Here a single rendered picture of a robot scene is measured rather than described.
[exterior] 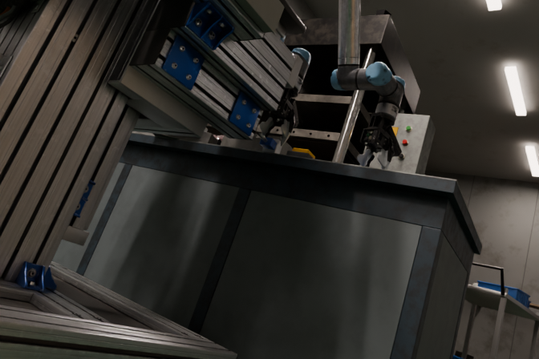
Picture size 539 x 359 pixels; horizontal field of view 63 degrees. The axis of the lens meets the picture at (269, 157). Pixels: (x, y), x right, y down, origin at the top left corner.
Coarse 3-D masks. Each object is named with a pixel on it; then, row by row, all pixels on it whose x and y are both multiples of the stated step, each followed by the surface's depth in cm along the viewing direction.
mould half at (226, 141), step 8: (224, 136) 173; (256, 136) 165; (272, 136) 161; (224, 144) 171; (232, 144) 169; (240, 144) 167; (248, 144) 165; (256, 144) 163; (288, 144) 164; (280, 152) 160
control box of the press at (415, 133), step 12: (396, 120) 238; (408, 120) 234; (420, 120) 231; (396, 132) 235; (408, 132) 231; (420, 132) 228; (432, 132) 238; (408, 144) 229; (420, 144) 226; (396, 156) 229; (408, 156) 226; (420, 156) 225; (396, 168) 226; (408, 168) 223; (420, 168) 227
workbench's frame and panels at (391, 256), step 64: (128, 192) 183; (192, 192) 166; (256, 192) 152; (320, 192) 140; (384, 192) 129; (448, 192) 116; (64, 256) 186; (128, 256) 168; (192, 256) 154; (256, 256) 142; (320, 256) 131; (384, 256) 122; (448, 256) 131; (192, 320) 143; (256, 320) 133; (320, 320) 123; (384, 320) 115; (448, 320) 144
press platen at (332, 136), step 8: (280, 128) 266; (296, 128) 260; (296, 136) 259; (304, 136) 255; (312, 136) 252; (320, 136) 250; (328, 136) 249; (336, 136) 245; (352, 144) 254; (352, 152) 255
